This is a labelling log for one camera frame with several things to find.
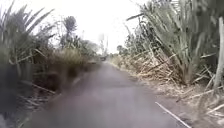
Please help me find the row of flax bushes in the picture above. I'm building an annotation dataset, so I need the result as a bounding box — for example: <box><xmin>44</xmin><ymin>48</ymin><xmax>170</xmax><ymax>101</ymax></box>
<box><xmin>0</xmin><ymin>0</ymin><xmax>102</xmax><ymax>128</ymax></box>
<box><xmin>109</xmin><ymin>0</ymin><xmax>224</xmax><ymax>93</ymax></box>

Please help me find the grey asphalt path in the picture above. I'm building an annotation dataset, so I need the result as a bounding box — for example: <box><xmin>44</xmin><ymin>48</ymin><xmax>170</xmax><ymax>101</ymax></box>
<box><xmin>22</xmin><ymin>60</ymin><xmax>194</xmax><ymax>128</ymax></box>

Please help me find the dry leaf-littered verge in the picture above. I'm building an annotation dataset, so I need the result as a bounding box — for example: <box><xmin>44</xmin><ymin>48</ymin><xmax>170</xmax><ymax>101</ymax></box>
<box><xmin>111</xmin><ymin>61</ymin><xmax>224</xmax><ymax>128</ymax></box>

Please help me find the pale fallen stalk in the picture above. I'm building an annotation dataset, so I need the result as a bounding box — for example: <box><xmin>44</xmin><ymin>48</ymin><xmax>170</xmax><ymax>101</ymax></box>
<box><xmin>154</xmin><ymin>101</ymin><xmax>193</xmax><ymax>128</ymax></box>

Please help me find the pale tree trunk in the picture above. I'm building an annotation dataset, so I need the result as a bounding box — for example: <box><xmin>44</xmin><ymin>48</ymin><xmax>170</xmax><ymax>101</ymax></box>
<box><xmin>212</xmin><ymin>16</ymin><xmax>224</xmax><ymax>92</ymax></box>

